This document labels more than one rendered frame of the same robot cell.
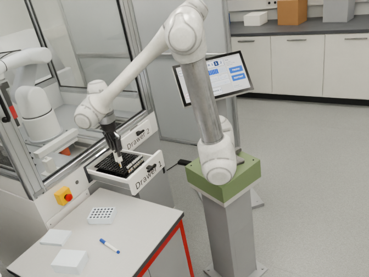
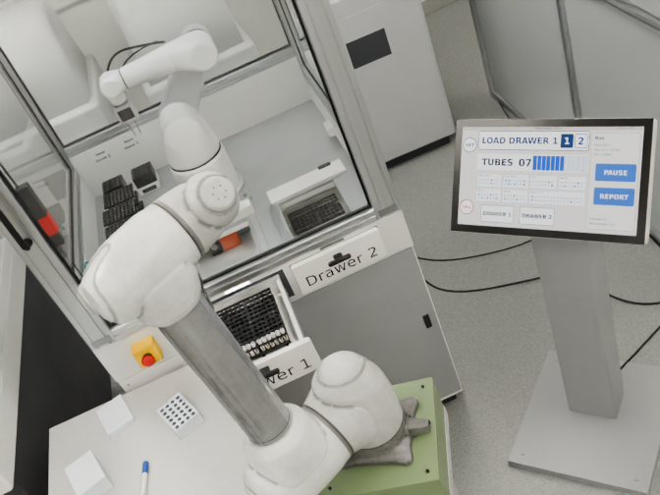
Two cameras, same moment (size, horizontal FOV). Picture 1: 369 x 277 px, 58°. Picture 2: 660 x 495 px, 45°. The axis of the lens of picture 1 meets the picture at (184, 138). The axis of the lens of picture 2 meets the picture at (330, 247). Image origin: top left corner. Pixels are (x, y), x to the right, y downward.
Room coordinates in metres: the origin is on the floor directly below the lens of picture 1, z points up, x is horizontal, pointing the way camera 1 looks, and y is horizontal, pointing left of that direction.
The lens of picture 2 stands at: (0.78, -1.19, 2.38)
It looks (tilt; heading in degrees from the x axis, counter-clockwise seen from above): 37 degrees down; 52
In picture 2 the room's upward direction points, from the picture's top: 23 degrees counter-clockwise
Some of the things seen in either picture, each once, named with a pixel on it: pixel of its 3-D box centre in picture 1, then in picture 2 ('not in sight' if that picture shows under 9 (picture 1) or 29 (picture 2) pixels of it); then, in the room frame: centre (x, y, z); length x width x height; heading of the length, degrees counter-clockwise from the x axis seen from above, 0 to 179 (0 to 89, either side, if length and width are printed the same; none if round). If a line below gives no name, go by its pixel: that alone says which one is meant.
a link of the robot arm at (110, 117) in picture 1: (105, 116); not in sight; (1.51, 0.36, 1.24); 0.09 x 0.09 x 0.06
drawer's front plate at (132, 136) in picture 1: (137, 136); (339, 260); (1.96, 0.31, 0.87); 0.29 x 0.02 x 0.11; 144
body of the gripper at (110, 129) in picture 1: (110, 129); not in sight; (1.51, 0.36, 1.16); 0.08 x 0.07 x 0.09; 43
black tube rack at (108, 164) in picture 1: (119, 165); (253, 329); (1.64, 0.39, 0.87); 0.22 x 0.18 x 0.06; 54
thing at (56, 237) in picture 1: (56, 237); (115, 415); (1.25, 0.70, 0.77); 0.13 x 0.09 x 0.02; 70
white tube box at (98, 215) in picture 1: (102, 215); (180, 414); (1.34, 0.48, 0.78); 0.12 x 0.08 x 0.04; 77
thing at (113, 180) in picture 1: (118, 166); (253, 328); (1.64, 0.40, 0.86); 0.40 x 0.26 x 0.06; 54
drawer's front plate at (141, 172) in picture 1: (147, 171); (267, 373); (1.52, 0.23, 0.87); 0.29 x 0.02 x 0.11; 144
